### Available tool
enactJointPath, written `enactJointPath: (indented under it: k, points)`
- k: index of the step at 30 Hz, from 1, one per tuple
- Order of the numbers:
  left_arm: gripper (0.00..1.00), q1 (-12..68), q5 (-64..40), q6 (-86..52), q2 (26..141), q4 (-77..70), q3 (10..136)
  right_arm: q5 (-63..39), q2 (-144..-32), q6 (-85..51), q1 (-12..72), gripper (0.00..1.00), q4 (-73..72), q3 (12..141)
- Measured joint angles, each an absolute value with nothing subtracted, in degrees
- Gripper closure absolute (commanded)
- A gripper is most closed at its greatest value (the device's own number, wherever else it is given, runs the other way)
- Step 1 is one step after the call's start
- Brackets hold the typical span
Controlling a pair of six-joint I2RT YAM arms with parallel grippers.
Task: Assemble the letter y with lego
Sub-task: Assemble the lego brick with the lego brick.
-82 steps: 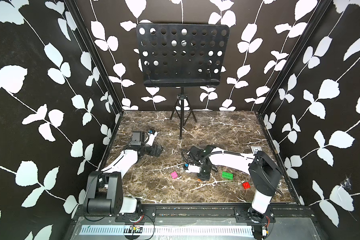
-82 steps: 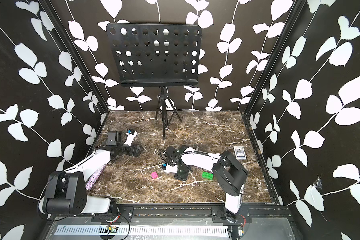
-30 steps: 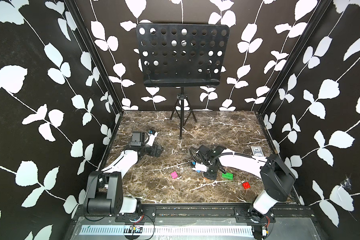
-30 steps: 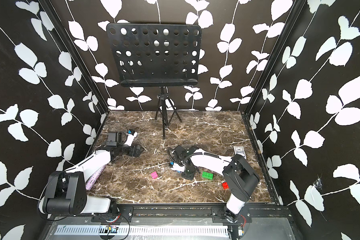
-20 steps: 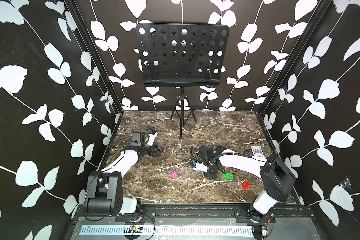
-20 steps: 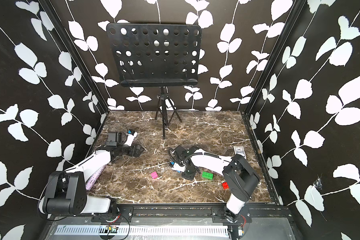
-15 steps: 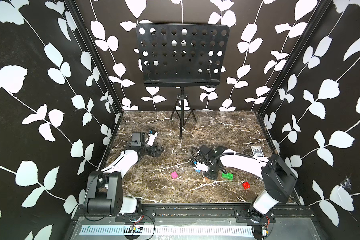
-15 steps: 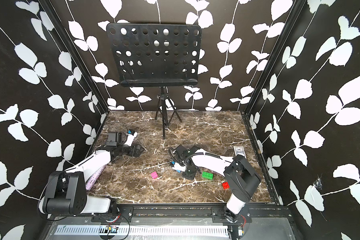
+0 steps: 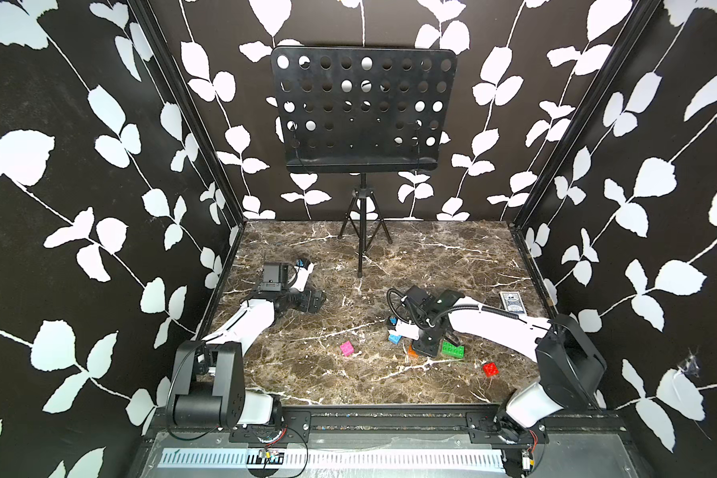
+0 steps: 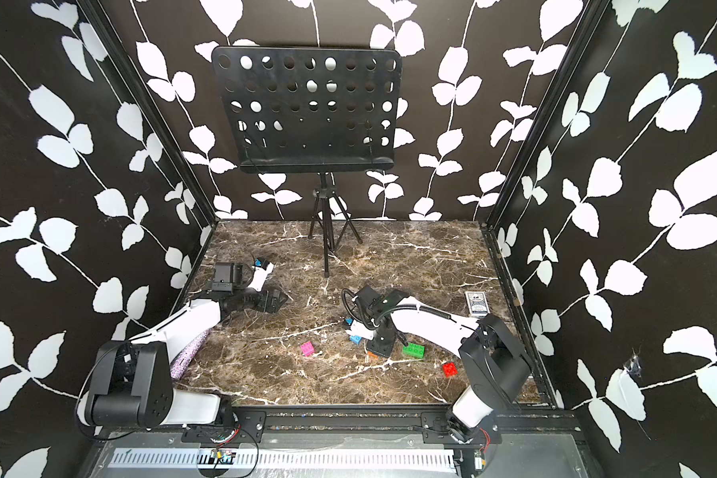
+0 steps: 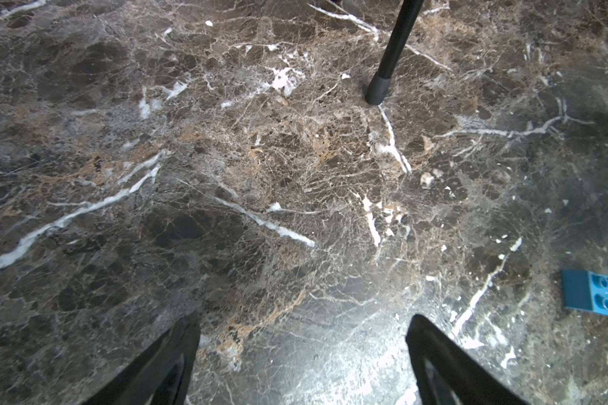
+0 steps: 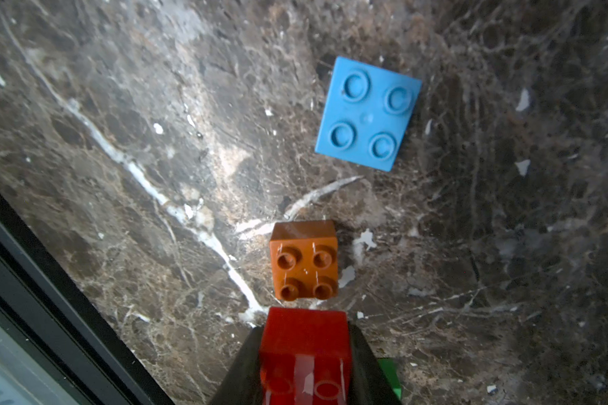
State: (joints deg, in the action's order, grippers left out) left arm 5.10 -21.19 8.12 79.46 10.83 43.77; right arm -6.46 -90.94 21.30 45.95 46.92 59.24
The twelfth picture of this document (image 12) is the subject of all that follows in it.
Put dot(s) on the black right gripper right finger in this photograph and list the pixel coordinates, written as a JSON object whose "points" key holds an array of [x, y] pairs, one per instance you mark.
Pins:
{"points": [[368, 384]]}

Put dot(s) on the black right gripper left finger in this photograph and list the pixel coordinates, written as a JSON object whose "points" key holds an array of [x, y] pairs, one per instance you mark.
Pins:
{"points": [[242, 384]]}

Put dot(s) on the green lego brick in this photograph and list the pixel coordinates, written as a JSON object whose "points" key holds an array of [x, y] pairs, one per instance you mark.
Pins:
{"points": [[389, 369]]}

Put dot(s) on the red lego brick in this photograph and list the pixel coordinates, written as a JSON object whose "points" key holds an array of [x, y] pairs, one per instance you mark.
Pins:
{"points": [[305, 357]]}

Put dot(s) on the orange lego brick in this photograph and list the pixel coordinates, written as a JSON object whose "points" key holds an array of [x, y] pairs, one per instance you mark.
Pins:
{"points": [[304, 260]]}

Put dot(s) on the light blue lego brick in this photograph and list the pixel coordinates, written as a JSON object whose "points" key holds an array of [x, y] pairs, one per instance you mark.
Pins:
{"points": [[366, 114]]}

